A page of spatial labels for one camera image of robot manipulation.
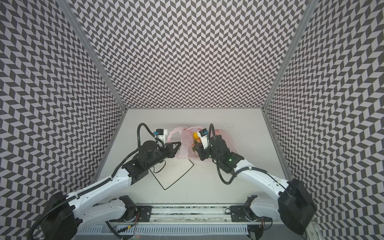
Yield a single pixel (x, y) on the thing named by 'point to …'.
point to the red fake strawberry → (193, 147)
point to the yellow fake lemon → (195, 136)
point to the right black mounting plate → (238, 215)
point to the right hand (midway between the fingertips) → (196, 149)
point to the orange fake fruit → (199, 140)
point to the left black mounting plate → (143, 215)
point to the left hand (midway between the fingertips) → (182, 144)
